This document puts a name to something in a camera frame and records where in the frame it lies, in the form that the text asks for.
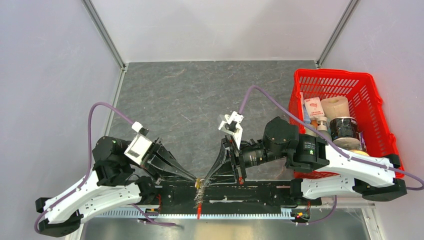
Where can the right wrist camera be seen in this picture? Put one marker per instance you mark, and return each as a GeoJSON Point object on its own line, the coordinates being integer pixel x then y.
{"type": "Point", "coordinates": [231, 124]}

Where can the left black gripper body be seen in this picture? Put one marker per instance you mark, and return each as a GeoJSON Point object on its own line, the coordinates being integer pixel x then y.
{"type": "Point", "coordinates": [151, 152]}

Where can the green soap dispenser bottle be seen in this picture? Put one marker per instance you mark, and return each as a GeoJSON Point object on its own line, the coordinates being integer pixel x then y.
{"type": "Point", "coordinates": [323, 128]}

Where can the red plastic basket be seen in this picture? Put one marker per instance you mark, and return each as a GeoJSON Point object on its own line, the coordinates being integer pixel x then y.
{"type": "Point", "coordinates": [364, 102]}

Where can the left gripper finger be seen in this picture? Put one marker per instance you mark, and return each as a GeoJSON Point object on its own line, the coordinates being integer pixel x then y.
{"type": "Point", "coordinates": [166, 165]}
{"type": "Point", "coordinates": [170, 171]}

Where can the white red carton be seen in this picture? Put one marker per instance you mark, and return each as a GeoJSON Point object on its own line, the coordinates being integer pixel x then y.
{"type": "Point", "coordinates": [314, 108]}

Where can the right aluminium frame post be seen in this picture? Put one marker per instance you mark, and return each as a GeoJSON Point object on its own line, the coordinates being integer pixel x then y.
{"type": "Point", "coordinates": [341, 24]}

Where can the left aluminium frame post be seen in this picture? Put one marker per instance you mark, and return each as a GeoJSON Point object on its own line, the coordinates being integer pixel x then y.
{"type": "Point", "coordinates": [101, 28]}

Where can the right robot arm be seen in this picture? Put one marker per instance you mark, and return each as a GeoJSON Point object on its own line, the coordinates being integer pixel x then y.
{"type": "Point", "coordinates": [372, 178]}

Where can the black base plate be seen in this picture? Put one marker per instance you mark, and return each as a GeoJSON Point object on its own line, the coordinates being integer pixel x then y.
{"type": "Point", "coordinates": [253, 197]}

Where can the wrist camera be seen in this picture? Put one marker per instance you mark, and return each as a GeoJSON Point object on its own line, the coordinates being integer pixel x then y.
{"type": "Point", "coordinates": [231, 124]}
{"type": "Point", "coordinates": [140, 144]}

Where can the white cable duct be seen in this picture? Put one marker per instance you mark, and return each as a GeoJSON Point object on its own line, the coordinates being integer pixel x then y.
{"type": "Point", "coordinates": [131, 212]}

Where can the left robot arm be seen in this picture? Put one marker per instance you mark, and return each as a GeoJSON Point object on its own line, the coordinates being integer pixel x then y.
{"type": "Point", "coordinates": [124, 173]}

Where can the yellow tagged key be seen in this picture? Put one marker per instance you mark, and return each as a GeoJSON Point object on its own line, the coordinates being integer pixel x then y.
{"type": "Point", "coordinates": [198, 183]}

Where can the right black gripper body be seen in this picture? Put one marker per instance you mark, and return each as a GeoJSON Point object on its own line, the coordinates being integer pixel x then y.
{"type": "Point", "coordinates": [236, 158]}

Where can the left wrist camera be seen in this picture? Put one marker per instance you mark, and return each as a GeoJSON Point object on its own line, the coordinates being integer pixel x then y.
{"type": "Point", "coordinates": [140, 144]}

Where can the toilet paper roll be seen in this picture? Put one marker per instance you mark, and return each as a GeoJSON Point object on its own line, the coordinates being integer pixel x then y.
{"type": "Point", "coordinates": [335, 107]}

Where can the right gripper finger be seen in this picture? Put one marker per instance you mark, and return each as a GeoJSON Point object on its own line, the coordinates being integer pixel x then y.
{"type": "Point", "coordinates": [223, 160]}
{"type": "Point", "coordinates": [219, 178]}

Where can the aluminium frame post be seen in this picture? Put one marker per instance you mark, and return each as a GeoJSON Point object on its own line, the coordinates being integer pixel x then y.
{"type": "Point", "coordinates": [101, 28]}
{"type": "Point", "coordinates": [341, 24]}

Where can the yellow round sponge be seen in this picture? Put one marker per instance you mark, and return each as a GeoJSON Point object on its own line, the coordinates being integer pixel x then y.
{"type": "Point", "coordinates": [359, 152]}

